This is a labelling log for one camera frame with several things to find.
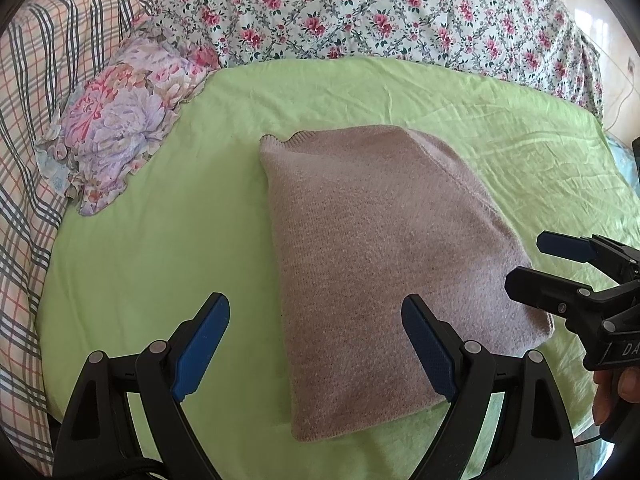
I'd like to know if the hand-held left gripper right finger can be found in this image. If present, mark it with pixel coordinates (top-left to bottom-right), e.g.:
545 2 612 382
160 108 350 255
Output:
401 294 581 480

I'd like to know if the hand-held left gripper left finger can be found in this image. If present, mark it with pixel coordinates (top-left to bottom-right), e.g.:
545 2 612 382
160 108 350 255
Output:
52 292 231 480

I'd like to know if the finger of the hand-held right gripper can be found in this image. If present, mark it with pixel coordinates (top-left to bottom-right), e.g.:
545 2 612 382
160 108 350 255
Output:
536 230 640 283
504 266 632 333

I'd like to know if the pink knitted sweater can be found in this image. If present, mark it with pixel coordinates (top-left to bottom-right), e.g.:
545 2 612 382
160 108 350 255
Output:
259 125 555 443

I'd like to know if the person's right hand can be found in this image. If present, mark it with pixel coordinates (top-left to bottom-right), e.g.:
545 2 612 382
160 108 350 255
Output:
593 367 640 428

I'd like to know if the light blue cloth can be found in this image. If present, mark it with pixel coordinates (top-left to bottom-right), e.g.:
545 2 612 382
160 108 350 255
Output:
606 131 637 198

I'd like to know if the green bed sheet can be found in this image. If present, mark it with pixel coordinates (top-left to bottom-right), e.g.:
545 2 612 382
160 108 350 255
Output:
37 56 627 480

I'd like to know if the purple floral ruffled pillow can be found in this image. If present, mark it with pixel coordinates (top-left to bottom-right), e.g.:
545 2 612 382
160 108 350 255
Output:
35 35 222 218

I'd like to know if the plaid blanket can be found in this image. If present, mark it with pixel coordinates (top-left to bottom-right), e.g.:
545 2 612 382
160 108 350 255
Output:
0 0 174 477

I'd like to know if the rose print quilt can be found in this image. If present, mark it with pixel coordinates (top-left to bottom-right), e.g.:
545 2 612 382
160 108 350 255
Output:
150 0 607 122

